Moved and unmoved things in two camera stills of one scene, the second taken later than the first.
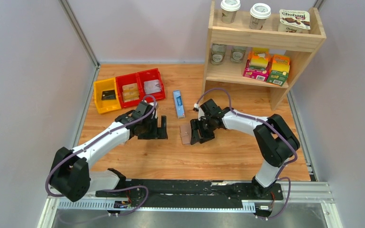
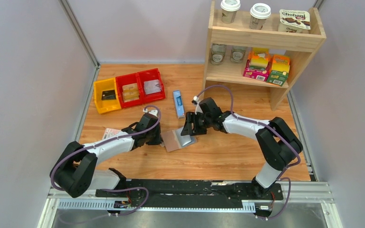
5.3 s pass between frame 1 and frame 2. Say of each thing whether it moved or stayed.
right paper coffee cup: stayed
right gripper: moved
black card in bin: stayed
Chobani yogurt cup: stayed
